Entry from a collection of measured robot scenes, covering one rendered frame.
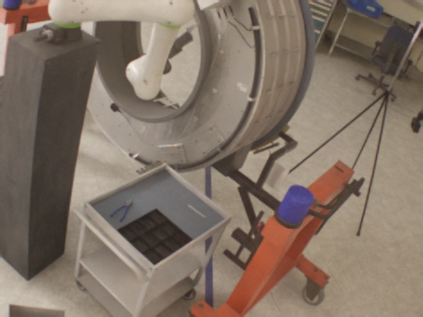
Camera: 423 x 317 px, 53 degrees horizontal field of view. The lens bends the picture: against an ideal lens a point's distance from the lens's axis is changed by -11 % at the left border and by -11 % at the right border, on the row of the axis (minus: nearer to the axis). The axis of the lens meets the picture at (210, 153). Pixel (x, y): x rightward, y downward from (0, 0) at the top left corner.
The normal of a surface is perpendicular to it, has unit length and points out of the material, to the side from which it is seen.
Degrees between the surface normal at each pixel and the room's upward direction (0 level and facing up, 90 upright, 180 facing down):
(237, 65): 90
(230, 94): 90
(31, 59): 90
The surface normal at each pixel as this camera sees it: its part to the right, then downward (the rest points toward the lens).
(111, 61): 0.75, -0.11
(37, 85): -0.48, 0.38
